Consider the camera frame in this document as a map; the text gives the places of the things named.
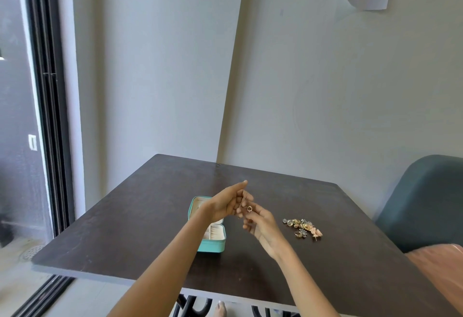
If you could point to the person's left hand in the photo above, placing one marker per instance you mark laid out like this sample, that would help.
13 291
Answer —
221 204

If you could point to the person's right hand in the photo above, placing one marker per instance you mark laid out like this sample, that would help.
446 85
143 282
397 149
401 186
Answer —
266 230

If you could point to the person's right thumb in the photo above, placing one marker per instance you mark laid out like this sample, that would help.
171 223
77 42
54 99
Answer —
262 210

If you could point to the person's left fingers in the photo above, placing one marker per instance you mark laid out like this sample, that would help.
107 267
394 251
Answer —
238 192

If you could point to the person's left forearm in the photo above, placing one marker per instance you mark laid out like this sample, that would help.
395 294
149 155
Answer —
170 262

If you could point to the person's right forearm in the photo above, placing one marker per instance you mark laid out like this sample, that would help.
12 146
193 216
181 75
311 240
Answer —
307 284

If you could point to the pile of assorted jewelry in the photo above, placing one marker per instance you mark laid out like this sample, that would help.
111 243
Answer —
304 226

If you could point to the teal jewelry box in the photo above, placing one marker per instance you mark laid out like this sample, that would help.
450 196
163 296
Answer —
213 245

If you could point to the person's bare foot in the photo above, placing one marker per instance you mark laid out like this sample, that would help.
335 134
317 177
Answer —
220 309

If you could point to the teal upholstered chair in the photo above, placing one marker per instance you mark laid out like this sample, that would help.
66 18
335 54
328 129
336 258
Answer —
423 204

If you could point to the round metal floor drain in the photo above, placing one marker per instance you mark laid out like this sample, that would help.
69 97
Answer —
32 252

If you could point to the dark bin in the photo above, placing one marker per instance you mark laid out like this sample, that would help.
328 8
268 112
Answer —
5 231

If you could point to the black sliding door frame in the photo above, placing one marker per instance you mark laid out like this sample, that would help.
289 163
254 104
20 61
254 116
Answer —
50 110

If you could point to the white wall switch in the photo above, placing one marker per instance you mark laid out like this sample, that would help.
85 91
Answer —
32 142

